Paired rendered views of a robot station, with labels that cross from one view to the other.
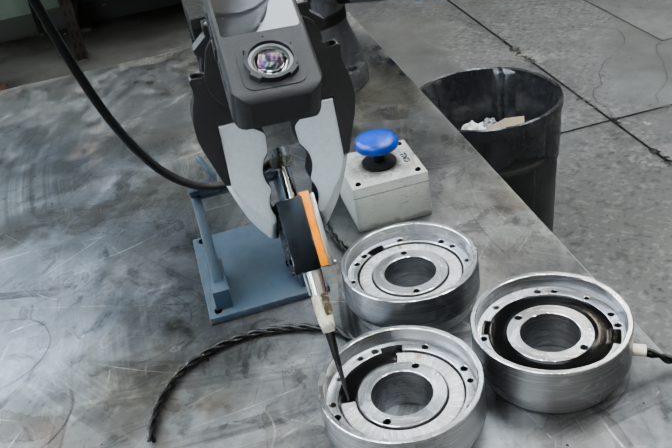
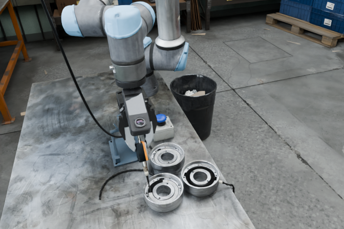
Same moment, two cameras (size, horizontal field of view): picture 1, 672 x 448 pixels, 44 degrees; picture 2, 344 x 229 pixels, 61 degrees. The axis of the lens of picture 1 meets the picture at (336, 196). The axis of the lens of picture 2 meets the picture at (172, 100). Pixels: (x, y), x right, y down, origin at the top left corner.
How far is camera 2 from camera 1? 0.27 m
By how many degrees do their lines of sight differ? 6
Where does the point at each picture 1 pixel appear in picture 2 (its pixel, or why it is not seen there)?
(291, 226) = (140, 150)
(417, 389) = (167, 189)
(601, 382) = (210, 190)
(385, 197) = (162, 133)
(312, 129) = not seen: hidden behind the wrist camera
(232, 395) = (120, 187)
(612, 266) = (228, 138)
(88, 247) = (78, 140)
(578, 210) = (219, 118)
